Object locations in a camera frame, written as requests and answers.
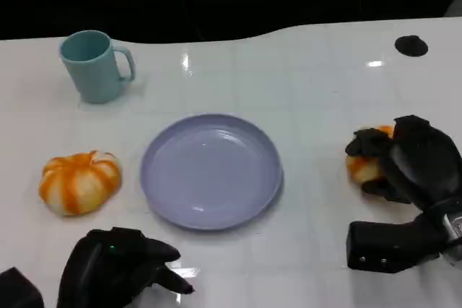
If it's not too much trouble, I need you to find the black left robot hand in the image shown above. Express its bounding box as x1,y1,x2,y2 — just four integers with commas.
56,226,196,308

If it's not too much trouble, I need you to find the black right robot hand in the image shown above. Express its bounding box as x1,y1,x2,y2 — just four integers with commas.
344,115,462,211

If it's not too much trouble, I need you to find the orange and white bread roll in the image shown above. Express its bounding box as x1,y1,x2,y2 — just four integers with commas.
346,125,396,183
38,150,123,217

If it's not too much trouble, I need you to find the black round table grommet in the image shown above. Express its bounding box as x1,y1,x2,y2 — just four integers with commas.
394,35,430,57

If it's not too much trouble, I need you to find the lilac plate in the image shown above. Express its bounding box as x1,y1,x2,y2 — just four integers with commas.
140,113,284,231

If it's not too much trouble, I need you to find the pale green mug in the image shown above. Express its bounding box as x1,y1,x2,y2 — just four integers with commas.
58,30,137,104

